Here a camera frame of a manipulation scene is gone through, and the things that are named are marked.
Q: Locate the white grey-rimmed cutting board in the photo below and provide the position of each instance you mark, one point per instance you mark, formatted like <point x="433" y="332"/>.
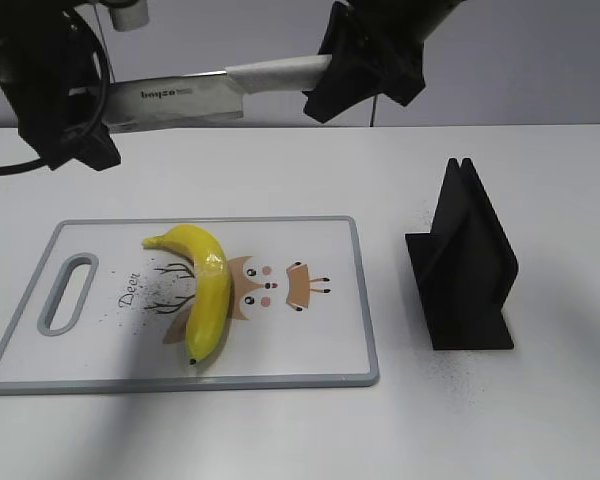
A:
<point x="101" y="314"/>

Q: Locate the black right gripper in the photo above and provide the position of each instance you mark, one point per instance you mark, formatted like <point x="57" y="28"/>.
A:
<point x="376" y="47"/>

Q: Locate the white cylinder on left arm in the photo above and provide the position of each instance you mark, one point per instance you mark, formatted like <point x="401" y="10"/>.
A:
<point x="128" y="15"/>

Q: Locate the black knife stand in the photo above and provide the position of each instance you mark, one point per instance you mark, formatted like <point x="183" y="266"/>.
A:
<point x="464" y="266"/>

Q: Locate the white-handled kitchen knife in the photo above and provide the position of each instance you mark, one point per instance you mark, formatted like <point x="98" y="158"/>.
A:
<point x="194" y="99"/>

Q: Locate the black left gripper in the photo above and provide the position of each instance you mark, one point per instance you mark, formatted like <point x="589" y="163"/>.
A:
<point x="55" y="75"/>

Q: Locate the yellow plastic banana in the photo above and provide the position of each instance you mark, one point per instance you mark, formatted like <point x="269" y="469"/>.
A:
<point x="207" y="318"/>

